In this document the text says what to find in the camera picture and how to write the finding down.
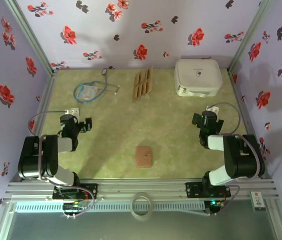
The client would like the white blue sealed packet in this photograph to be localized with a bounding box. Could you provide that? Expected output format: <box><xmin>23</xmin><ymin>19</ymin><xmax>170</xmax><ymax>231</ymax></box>
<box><xmin>77</xmin><ymin>84</ymin><xmax>99</xmax><ymax>100</ymax></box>

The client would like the white slotted cable duct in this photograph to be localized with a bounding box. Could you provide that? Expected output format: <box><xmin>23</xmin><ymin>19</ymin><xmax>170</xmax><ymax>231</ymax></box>
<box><xmin>14</xmin><ymin>201</ymin><xmax>206</xmax><ymax>214</ymax></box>

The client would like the aluminium frame side rail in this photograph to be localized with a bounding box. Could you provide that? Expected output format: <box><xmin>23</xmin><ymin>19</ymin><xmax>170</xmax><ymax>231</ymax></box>
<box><xmin>10</xmin><ymin>69</ymin><xmax>60</xmax><ymax>182</ymax></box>
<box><xmin>227</xmin><ymin>69</ymin><xmax>274</xmax><ymax>180</ymax></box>

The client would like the white zipped medical case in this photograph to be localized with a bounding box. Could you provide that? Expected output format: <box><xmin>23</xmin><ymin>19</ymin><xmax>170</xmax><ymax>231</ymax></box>
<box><xmin>173</xmin><ymin>58</ymin><xmax>224</xmax><ymax>99</ymax></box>

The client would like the aluminium frame upright post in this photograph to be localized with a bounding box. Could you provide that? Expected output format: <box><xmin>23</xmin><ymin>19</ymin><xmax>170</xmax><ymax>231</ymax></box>
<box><xmin>227</xmin><ymin>0</ymin><xmax>274</xmax><ymax>74</ymax></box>
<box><xmin>4</xmin><ymin>0</ymin><xmax>59</xmax><ymax>76</ymax></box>

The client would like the aluminium frame cross rail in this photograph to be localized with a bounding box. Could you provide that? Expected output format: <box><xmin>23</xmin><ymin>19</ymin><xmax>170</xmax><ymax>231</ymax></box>
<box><xmin>2</xmin><ymin>177</ymin><xmax>281</xmax><ymax>204</ymax></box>

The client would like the small green circuit board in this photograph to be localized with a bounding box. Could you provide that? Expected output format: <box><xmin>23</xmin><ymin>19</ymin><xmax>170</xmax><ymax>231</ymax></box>
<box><xmin>205</xmin><ymin>199</ymin><xmax>226</xmax><ymax>209</ymax></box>
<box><xmin>63</xmin><ymin>201</ymin><xmax>87</xmax><ymax>211</ymax></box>

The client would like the small white red label box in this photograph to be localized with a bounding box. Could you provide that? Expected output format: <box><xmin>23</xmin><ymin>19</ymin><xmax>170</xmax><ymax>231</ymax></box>
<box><xmin>250</xmin><ymin>191</ymin><xmax>266</xmax><ymax>213</ymax></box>

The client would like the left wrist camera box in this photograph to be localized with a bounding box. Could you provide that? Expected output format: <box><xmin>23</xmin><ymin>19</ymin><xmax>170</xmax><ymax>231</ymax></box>
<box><xmin>64</xmin><ymin>107</ymin><xmax>80</xmax><ymax>116</ymax></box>

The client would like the blue tube stethoscope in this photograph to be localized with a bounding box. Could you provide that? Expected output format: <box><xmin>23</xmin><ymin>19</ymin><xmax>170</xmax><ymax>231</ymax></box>
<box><xmin>73</xmin><ymin>67</ymin><xmax>121</xmax><ymax>103</ymax></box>

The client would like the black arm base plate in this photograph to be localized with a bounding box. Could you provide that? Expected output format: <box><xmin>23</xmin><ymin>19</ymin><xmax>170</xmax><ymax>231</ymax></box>
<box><xmin>52</xmin><ymin>183</ymin><xmax>99</xmax><ymax>200</ymax></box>
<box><xmin>185</xmin><ymin>181</ymin><xmax>232</xmax><ymax>199</ymax></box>

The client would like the clear tape roll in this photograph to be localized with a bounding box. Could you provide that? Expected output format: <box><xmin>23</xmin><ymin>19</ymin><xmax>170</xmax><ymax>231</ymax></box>
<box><xmin>130</xmin><ymin>192</ymin><xmax>154</xmax><ymax>221</ymax></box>

